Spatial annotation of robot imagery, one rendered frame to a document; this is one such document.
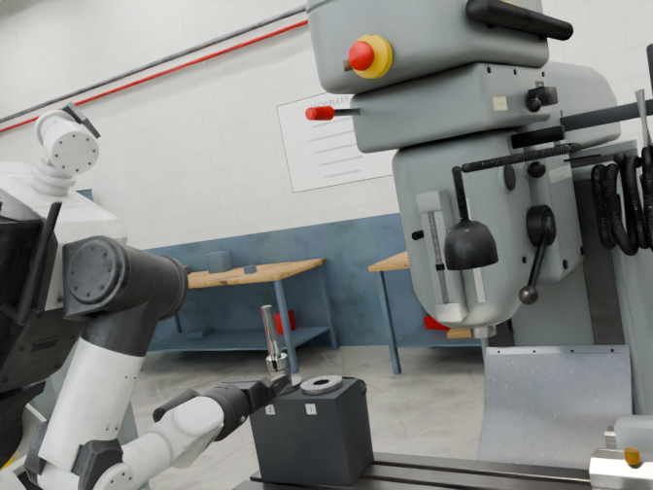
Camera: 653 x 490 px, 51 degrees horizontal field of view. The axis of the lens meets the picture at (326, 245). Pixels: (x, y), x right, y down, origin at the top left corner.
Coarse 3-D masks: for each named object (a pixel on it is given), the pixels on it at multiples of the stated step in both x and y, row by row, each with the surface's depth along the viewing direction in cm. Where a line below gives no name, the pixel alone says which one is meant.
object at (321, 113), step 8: (312, 112) 101; (320, 112) 102; (328, 112) 104; (336, 112) 106; (344, 112) 108; (352, 112) 110; (360, 112) 112; (312, 120) 102; (320, 120) 103; (328, 120) 105
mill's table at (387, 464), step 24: (384, 456) 150; (408, 456) 147; (360, 480) 140; (384, 480) 140; (408, 480) 137; (432, 480) 134; (456, 480) 132; (480, 480) 130; (504, 480) 129; (528, 480) 127; (552, 480) 127; (576, 480) 124
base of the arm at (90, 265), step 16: (80, 240) 89; (96, 240) 88; (112, 240) 87; (64, 256) 90; (80, 256) 88; (96, 256) 87; (112, 256) 86; (128, 256) 87; (160, 256) 99; (64, 272) 89; (80, 272) 87; (96, 272) 86; (112, 272) 85; (128, 272) 86; (64, 288) 89; (80, 288) 86; (96, 288) 85; (112, 288) 85; (64, 304) 88; (80, 304) 87; (96, 304) 86; (112, 304) 86; (176, 304) 96; (80, 320) 91; (160, 320) 97
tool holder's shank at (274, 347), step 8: (264, 312) 146; (272, 312) 147; (264, 320) 147; (272, 320) 147; (272, 328) 147; (272, 336) 147; (272, 344) 147; (280, 344) 148; (272, 352) 147; (280, 352) 148
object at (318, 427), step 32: (288, 384) 147; (320, 384) 146; (352, 384) 143; (256, 416) 146; (288, 416) 142; (320, 416) 138; (352, 416) 142; (256, 448) 147; (288, 448) 144; (320, 448) 140; (352, 448) 140; (288, 480) 145; (320, 480) 141; (352, 480) 138
